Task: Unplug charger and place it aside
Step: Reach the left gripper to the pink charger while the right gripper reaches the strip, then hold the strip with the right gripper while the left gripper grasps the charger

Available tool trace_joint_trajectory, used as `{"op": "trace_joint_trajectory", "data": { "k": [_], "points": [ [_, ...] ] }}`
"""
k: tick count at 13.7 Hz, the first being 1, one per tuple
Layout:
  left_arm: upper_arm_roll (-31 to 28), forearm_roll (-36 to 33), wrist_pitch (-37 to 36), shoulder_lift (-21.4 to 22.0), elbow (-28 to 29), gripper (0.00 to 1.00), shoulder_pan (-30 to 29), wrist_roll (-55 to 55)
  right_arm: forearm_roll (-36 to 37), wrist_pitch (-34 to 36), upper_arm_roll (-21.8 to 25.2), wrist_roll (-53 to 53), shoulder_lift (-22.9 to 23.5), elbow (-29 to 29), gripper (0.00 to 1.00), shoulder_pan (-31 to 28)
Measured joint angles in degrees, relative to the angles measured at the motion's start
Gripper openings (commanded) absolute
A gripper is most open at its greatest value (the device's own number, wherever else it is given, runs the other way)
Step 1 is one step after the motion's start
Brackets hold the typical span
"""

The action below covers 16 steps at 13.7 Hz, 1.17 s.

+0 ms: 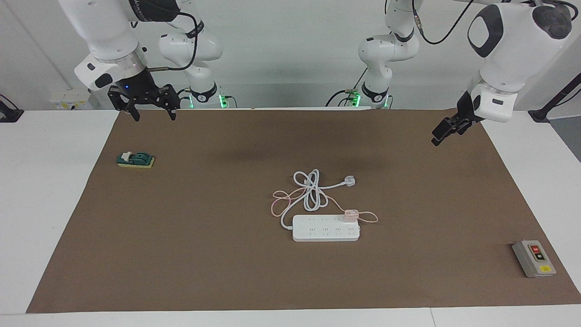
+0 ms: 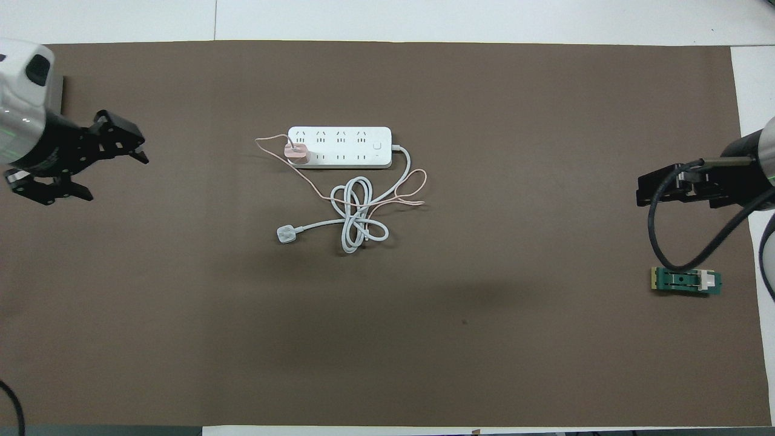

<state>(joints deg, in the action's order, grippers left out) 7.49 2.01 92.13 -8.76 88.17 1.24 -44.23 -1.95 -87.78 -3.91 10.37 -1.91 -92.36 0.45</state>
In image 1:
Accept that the pink charging cable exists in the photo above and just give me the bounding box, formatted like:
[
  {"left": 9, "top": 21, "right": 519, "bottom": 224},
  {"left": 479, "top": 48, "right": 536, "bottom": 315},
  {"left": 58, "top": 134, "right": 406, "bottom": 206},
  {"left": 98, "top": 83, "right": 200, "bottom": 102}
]
[{"left": 271, "top": 188, "right": 379, "bottom": 224}]

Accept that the black desk clamp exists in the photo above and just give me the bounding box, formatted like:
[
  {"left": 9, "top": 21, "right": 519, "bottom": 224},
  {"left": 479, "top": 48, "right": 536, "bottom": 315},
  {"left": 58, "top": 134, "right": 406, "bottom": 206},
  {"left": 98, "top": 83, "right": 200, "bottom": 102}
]
[{"left": 0, "top": 94, "right": 24, "bottom": 123}]

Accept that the brown table mat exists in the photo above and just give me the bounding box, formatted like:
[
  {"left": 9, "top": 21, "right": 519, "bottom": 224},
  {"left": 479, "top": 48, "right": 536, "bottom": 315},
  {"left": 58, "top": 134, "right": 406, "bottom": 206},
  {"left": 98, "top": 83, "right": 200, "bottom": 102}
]
[{"left": 26, "top": 109, "right": 581, "bottom": 314}]

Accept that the white power strip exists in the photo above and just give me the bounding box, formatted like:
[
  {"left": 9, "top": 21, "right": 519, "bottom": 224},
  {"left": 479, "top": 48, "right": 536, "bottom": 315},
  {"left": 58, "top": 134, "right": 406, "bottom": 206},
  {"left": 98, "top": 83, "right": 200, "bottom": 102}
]
[{"left": 292, "top": 215, "right": 361, "bottom": 242}]

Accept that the green knife switch yellow base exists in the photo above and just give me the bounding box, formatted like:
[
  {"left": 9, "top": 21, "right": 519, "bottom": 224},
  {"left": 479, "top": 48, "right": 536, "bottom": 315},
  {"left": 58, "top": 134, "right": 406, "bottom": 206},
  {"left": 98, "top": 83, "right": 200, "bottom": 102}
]
[{"left": 117, "top": 151, "right": 155, "bottom": 169}]

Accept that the white wall socket box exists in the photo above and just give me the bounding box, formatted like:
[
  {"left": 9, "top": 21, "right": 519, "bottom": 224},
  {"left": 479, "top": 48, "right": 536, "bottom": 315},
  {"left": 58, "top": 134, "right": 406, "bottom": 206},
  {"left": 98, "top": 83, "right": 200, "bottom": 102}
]
[{"left": 49, "top": 93, "right": 94, "bottom": 110}]

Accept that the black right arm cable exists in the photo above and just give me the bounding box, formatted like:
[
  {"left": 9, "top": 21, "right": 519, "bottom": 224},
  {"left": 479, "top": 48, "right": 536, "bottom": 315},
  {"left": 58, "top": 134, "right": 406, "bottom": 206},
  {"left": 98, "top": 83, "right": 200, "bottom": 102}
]
[{"left": 132, "top": 11, "right": 203, "bottom": 72}]

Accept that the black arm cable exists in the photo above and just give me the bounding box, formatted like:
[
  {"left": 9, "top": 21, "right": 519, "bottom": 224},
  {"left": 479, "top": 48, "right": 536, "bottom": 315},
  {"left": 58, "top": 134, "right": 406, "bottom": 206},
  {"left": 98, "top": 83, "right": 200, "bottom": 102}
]
[
  {"left": 411, "top": 0, "right": 475, "bottom": 45},
  {"left": 132, "top": 11, "right": 203, "bottom": 72}
]

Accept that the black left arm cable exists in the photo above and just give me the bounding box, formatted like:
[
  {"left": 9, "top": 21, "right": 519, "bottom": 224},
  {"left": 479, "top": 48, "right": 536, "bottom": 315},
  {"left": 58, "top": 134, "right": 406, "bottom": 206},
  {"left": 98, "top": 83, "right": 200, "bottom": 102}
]
[{"left": 411, "top": 0, "right": 475, "bottom": 45}]

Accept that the black left base cable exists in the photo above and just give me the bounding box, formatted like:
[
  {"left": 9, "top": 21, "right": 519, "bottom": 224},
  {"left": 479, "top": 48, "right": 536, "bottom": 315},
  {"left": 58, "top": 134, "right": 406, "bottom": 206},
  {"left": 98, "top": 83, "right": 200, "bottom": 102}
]
[{"left": 325, "top": 68, "right": 369, "bottom": 108}]

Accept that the white power cable with plug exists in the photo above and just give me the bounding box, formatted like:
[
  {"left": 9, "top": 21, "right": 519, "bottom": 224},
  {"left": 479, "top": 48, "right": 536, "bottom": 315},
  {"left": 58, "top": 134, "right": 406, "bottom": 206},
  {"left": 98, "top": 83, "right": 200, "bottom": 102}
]
[{"left": 280, "top": 169, "right": 356, "bottom": 230}]

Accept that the grey push button switch box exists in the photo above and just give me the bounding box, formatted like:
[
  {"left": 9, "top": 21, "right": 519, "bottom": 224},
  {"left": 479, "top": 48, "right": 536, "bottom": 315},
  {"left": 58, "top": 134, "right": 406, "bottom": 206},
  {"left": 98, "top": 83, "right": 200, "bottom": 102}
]
[{"left": 512, "top": 240, "right": 557, "bottom": 278}]

